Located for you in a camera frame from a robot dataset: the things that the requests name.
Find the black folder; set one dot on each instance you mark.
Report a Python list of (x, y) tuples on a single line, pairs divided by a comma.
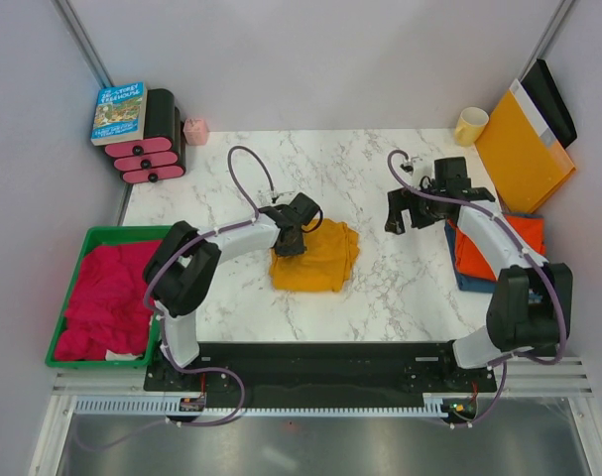
[(543, 91)]

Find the yellow t shirt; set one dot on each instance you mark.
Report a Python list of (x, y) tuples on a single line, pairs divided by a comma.
[(325, 266)]

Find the white grey envelope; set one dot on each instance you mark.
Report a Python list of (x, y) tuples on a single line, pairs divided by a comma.
[(532, 114)]

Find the yellow mug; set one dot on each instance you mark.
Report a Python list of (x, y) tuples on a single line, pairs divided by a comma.
[(470, 125)]

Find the small pink cube box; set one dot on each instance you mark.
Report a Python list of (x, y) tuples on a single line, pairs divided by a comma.
[(195, 131)]

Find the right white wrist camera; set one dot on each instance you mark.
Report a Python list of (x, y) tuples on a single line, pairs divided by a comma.
[(410, 165)]

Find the pink crumpled t shirt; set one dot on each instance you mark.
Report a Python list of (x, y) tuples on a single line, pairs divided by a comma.
[(105, 318)]

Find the orange padded envelope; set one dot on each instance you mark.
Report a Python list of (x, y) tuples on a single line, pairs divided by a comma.
[(523, 170)]

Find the blue treehouse book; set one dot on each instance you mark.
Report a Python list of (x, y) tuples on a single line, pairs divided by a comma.
[(119, 114)]

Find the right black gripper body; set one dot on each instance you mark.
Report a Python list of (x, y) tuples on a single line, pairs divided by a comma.
[(423, 211)]

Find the green plastic tray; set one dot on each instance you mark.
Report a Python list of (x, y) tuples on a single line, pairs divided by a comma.
[(108, 235)]

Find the orange folded t shirt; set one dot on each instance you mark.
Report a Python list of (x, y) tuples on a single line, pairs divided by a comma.
[(469, 261)]

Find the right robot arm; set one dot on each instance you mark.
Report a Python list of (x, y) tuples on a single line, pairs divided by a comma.
[(530, 308)]

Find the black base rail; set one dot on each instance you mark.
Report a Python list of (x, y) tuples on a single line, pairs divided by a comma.
[(320, 376)]

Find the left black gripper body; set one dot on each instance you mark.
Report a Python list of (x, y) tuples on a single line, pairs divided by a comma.
[(297, 248)]

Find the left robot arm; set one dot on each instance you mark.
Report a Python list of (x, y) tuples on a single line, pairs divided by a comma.
[(180, 273)]

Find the black pink drawer unit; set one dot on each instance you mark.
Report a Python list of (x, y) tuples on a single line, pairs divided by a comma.
[(160, 154)]

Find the blue folded t shirt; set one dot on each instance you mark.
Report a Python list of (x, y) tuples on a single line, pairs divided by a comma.
[(465, 283)]

